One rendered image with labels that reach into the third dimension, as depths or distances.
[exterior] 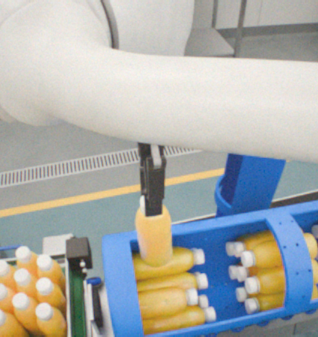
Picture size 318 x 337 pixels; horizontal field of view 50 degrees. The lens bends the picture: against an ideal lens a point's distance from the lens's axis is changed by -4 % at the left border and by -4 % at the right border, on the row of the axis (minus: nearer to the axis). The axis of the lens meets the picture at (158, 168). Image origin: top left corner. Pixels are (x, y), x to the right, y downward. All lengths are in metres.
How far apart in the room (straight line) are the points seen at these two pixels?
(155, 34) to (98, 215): 2.11
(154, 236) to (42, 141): 2.46
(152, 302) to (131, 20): 0.66
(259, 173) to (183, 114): 1.29
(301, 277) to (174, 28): 0.65
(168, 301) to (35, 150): 2.30
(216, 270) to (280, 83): 0.92
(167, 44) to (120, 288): 0.54
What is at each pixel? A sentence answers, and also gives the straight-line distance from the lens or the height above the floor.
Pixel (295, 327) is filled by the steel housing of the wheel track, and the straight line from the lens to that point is 1.17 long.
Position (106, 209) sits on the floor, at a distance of 2.44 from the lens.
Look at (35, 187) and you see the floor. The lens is 2.69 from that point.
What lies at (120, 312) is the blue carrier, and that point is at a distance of 0.78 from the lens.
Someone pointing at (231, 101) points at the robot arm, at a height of 1.82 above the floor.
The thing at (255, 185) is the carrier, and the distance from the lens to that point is 1.52.
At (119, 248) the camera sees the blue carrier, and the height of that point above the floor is 1.23.
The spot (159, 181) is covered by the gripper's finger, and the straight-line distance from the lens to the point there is 0.50.
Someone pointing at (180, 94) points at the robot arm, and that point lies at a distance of 0.19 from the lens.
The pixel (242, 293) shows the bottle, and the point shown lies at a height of 1.02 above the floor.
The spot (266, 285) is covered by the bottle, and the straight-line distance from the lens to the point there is 0.92.
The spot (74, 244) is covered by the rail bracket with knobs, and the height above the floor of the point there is 1.00.
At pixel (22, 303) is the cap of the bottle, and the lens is 0.95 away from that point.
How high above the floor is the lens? 1.92
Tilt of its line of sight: 46 degrees down
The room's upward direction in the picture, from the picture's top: straight up
